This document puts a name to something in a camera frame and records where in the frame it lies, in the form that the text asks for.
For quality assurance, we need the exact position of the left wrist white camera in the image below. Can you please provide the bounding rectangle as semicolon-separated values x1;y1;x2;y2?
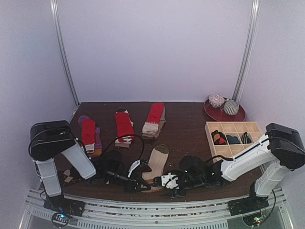
127;160;141;178

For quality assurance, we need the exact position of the left aluminium corner post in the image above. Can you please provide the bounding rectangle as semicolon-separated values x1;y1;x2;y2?
50;0;80;107

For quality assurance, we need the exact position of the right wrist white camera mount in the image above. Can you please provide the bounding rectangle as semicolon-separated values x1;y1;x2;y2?
161;173;179;189

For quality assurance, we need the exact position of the teal rolled sock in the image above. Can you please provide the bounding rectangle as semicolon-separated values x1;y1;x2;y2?
226;135;240;145

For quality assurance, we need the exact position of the red beige sock centre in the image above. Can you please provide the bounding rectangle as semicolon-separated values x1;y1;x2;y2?
142;103;166;139

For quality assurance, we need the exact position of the aluminium corner post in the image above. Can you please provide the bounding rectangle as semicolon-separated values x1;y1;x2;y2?
232;0;260;102
50;0;80;107

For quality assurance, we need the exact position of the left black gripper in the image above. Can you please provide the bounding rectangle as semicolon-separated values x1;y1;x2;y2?
105;170;150;194

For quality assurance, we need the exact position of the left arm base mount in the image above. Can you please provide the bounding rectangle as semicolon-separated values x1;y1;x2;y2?
43;194;85;229

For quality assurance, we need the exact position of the red purple sock far left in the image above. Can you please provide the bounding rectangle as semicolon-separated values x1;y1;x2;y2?
78;115;102;157

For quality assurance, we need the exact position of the black cable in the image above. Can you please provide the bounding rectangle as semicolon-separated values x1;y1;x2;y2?
100;134;145;165
259;190;277;225

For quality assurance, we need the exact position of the right aluminium corner post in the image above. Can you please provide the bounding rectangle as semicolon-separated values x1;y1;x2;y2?
232;0;260;102

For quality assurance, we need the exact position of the black white striped sock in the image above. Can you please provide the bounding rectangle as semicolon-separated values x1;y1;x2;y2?
241;132;252;144

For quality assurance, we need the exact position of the red sock centre left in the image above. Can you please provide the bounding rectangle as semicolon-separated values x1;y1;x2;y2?
115;108;135;148

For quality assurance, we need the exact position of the left black cable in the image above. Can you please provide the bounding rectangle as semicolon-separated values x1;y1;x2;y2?
100;134;145;165

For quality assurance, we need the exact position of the black argyle rolled sock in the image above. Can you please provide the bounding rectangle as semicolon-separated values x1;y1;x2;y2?
211;130;227;146

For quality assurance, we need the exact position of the beige striped maroon sock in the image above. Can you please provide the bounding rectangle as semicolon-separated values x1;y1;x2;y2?
142;144;169;185

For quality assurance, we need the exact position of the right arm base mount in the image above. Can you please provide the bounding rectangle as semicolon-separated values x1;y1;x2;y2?
228;194;269;227

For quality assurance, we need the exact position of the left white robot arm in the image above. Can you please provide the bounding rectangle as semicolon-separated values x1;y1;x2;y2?
28;120;147;212

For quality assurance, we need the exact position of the red round plate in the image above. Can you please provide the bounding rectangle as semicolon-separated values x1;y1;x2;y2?
203;99;246;122

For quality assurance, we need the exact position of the wooden compartment box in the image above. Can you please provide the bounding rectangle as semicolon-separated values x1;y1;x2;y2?
205;122;263;157

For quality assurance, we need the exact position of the right black cable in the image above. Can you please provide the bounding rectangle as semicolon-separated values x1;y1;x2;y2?
259;190;277;225

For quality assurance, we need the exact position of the grey striped cup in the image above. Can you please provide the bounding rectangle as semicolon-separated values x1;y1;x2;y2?
224;99;239;116

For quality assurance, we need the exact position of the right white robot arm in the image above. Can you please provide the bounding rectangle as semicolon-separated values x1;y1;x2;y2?
153;123;305;211

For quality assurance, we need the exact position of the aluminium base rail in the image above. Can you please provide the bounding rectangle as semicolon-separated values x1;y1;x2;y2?
20;187;293;229

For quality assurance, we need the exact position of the white patterned bowl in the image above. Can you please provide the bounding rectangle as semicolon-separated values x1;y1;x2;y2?
208;94;225;108

